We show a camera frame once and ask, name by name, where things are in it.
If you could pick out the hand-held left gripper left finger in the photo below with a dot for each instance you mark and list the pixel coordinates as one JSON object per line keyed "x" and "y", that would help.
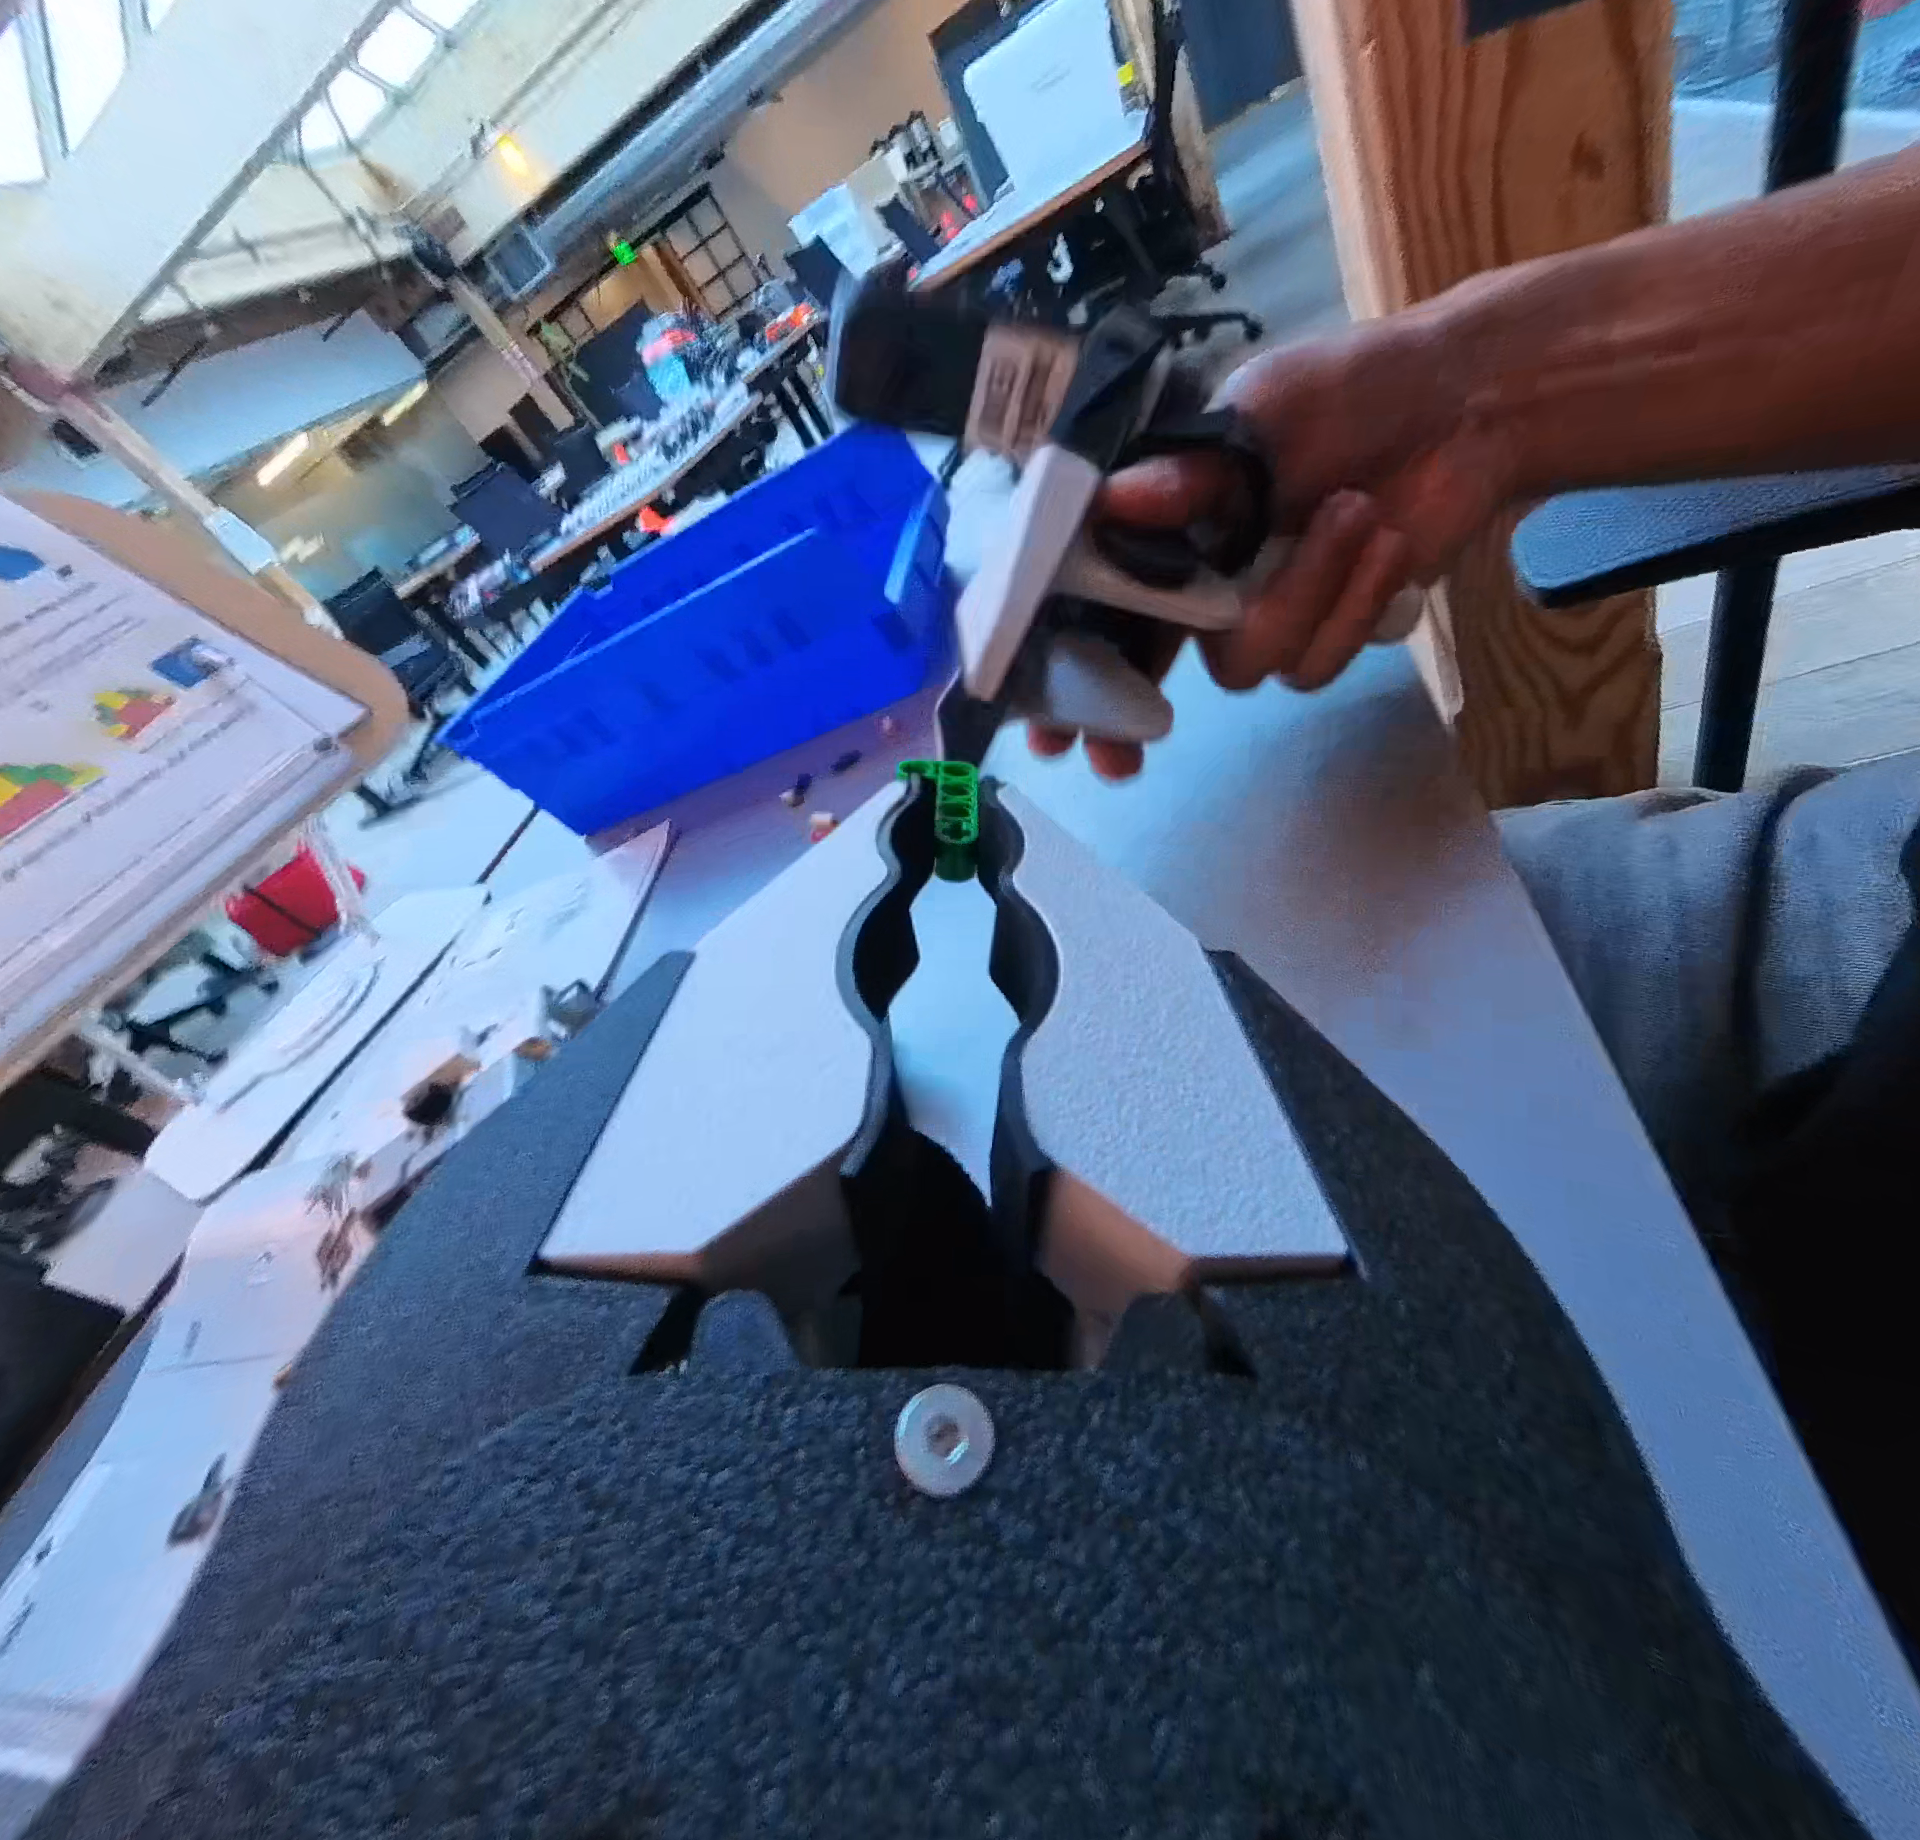
{"x": 735, "y": 1092}

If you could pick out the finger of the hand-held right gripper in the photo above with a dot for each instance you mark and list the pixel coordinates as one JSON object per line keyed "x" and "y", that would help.
{"x": 1021, "y": 581}

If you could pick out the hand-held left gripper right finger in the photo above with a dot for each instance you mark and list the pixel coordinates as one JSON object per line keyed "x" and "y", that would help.
{"x": 1171, "y": 1107}

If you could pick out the green lego piece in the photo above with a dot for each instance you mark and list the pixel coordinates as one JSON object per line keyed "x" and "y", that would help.
{"x": 945, "y": 813}

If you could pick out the person's right forearm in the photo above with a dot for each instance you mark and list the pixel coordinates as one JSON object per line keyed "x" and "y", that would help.
{"x": 1695, "y": 326}

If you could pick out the person's right hand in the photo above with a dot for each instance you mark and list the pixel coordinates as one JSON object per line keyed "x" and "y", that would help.
{"x": 1350, "y": 492}

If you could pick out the white board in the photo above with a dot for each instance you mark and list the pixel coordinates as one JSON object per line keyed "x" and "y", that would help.
{"x": 1050, "y": 86}

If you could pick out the blue plastic bin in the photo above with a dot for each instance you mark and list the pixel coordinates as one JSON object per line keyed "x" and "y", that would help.
{"x": 721, "y": 641}

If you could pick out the cluttered background desk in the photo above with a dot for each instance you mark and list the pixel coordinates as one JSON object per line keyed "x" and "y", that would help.
{"x": 646, "y": 476}

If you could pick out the red object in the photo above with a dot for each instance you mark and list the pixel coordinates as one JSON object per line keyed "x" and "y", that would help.
{"x": 292, "y": 903}

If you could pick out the person's grey pants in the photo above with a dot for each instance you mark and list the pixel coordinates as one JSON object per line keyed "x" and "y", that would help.
{"x": 1680, "y": 942}

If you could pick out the wooden pillar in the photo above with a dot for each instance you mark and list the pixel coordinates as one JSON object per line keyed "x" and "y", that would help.
{"x": 1501, "y": 297}

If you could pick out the open instruction booklet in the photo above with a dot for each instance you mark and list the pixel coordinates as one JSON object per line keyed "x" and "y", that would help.
{"x": 225, "y": 1346}

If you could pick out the dark office chair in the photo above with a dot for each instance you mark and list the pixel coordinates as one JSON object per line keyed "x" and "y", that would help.
{"x": 1695, "y": 536}

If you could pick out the tan rounded board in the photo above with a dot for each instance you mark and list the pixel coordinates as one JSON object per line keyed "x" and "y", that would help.
{"x": 136, "y": 732}

